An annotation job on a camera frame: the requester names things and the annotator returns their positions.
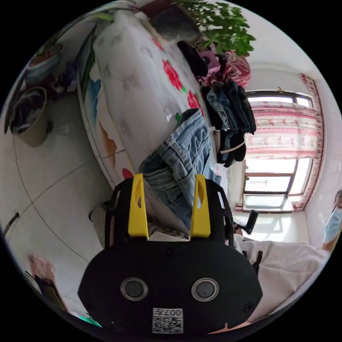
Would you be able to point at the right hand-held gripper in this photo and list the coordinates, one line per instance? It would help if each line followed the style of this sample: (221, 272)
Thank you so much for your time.
(257, 260)

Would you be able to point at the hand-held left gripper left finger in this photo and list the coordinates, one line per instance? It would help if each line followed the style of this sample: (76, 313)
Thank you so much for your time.
(137, 213)

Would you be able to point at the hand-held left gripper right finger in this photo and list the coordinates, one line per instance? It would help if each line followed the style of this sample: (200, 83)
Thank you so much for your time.
(201, 216)

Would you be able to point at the light blue jeans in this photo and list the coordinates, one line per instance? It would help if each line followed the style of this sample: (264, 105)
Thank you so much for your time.
(184, 149)

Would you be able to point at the person's body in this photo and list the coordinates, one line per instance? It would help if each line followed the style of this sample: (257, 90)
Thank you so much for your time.
(288, 270)

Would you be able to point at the window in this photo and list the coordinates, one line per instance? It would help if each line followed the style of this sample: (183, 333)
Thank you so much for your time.
(270, 184)

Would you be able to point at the pile of clothes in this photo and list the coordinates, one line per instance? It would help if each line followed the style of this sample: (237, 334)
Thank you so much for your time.
(235, 117)

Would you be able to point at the pink patterned curtain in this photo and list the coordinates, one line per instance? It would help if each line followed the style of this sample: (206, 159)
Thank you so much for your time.
(283, 128)

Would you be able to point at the bed with floral sheet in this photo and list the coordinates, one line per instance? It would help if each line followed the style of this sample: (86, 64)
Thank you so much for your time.
(139, 88)

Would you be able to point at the round beige bin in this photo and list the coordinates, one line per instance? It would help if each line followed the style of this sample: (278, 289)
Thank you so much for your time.
(28, 117)

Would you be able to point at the red patterned rolled blanket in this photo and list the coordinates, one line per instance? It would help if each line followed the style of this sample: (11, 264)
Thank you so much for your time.
(237, 69)

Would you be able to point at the black garment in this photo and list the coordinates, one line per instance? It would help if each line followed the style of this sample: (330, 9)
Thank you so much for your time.
(193, 58)

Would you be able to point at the potted plant with long leaves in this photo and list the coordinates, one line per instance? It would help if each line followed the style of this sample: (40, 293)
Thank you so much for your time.
(45, 64)

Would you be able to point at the green leafy plant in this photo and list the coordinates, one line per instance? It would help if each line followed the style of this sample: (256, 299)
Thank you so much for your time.
(227, 24)

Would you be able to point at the grey pillow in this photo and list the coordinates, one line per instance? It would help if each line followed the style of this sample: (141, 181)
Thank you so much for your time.
(173, 22)

